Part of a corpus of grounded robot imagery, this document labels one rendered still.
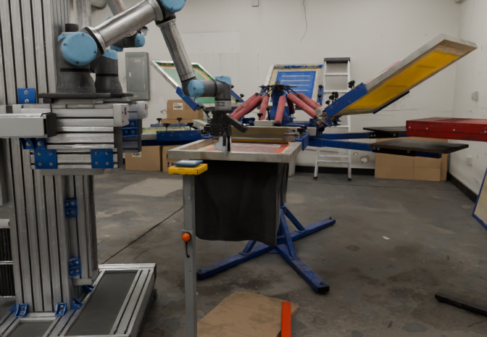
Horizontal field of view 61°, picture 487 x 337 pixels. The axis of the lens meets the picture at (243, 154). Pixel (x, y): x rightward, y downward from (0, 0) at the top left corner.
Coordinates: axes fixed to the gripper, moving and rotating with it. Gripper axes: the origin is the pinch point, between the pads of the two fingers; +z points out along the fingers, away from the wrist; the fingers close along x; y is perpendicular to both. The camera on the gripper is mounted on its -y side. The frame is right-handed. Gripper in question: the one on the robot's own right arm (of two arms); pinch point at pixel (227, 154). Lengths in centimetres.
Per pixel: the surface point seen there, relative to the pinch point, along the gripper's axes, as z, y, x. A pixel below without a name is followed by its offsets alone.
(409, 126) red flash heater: -9, -87, -66
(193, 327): 76, 11, 21
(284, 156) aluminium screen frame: 0.2, -26.6, 1.8
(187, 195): 15.3, 12.0, 21.1
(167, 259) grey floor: 98, 77, -98
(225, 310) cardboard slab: 96, 11, -32
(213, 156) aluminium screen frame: 1.1, 6.4, 1.9
